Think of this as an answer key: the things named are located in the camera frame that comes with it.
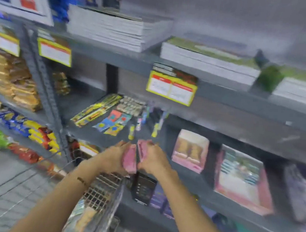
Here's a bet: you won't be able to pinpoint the person's right hand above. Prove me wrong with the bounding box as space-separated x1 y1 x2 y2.
134 140 184 183

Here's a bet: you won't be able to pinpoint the person's left hand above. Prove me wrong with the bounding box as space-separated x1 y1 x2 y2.
89 137 140 178

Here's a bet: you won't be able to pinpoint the pink packet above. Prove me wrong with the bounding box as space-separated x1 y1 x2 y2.
120 143 141 175
135 138 154 164

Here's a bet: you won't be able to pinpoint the person's left forearm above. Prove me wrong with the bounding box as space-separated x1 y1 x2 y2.
9 152 109 232

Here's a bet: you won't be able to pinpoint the person's right forearm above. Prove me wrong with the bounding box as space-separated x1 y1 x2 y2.
149 167 255 232

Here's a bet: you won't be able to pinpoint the blue and yellow card packs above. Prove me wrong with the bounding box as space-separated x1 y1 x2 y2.
92 107 133 139

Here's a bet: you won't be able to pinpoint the row of glue sticks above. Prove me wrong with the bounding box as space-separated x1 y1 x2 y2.
127 101 170 145

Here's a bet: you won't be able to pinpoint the small pink box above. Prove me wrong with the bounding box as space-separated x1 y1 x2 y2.
170 128 211 175

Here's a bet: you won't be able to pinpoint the pack of erasers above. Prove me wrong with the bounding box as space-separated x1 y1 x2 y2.
115 95 147 118

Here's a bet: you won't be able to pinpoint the yellow pencil packs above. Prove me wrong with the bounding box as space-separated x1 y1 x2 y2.
70 88 123 132

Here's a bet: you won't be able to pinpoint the purple boxes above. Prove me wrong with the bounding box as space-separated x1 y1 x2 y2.
148 184 179 220

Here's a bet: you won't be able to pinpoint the wide yellow-framed price label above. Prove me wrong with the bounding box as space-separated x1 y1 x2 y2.
144 70 199 108

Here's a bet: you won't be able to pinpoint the packet in cart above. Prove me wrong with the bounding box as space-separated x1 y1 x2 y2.
60 198 99 232

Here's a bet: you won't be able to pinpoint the grey metal shelf rack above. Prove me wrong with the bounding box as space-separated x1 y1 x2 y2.
0 15 306 232

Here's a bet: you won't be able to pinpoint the large pink box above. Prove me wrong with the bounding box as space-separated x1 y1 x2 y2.
210 144 282 218

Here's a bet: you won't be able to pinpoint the row of colourful snack packets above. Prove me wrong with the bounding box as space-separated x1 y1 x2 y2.
0 95 67 168

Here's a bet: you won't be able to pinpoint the tall stack of white notebooks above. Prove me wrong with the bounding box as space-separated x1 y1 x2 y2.
64 2 175 57

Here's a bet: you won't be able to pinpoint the pile of brown snack packets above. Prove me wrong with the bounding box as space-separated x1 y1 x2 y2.
0 42 50 113

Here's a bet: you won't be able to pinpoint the grey box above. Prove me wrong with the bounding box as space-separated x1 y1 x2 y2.
277 163 306 224

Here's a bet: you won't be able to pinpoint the dark thread bracelet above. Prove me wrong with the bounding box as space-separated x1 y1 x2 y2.
75 176 92 188

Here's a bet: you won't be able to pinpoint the wire shopping cart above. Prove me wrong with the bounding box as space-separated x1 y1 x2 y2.
0 139 130 232

